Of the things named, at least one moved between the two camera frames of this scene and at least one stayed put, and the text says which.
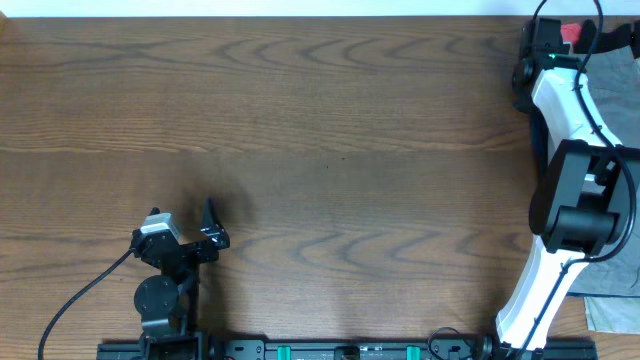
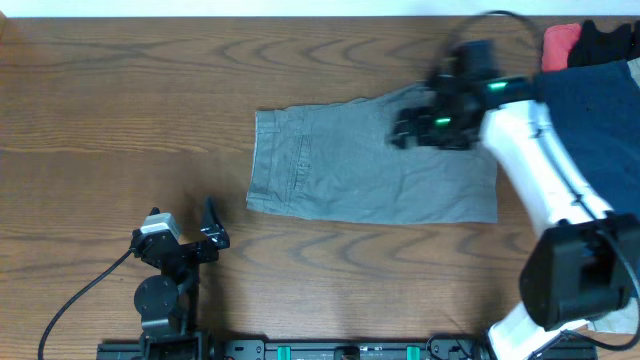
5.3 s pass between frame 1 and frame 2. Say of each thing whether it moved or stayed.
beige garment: stayed
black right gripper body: moved
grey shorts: moved
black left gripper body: stayed
